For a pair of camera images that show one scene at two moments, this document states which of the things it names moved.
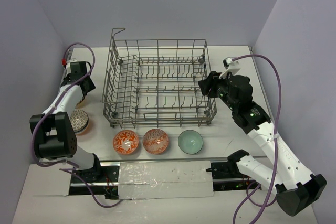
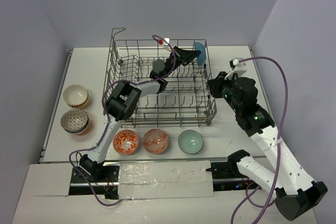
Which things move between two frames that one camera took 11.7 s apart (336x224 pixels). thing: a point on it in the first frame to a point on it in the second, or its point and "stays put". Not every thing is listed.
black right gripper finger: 206,85 to 216,86
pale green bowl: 190,141 stays put
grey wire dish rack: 155,83 stays put
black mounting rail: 107,181 stays put
